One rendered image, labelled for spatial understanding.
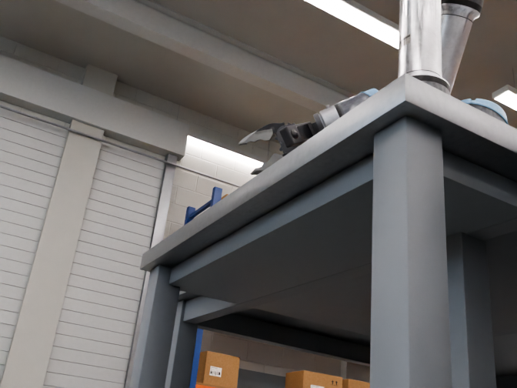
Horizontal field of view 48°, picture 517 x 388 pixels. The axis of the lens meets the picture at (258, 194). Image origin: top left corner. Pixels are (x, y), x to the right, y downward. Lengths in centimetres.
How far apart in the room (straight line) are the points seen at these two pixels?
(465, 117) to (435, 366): 31
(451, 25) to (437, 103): 71
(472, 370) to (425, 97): 39
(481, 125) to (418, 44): 48
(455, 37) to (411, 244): 85
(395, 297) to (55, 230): 467
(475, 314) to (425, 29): 60
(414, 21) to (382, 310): 76
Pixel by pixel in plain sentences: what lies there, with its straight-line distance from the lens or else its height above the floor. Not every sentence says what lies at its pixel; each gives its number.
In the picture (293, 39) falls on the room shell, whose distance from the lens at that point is 515.
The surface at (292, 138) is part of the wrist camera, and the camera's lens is 135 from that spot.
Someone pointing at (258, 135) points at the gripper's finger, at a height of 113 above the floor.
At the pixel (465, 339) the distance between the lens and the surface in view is 90.
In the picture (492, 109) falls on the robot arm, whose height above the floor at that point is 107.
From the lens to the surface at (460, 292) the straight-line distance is 92.
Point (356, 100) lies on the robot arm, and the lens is 143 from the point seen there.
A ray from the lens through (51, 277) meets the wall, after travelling 510.
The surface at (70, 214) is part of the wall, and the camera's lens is 527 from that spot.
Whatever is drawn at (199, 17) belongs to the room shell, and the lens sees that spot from 508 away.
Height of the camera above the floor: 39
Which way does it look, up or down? 25 degrees up
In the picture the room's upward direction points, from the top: 6 degrees clockwise
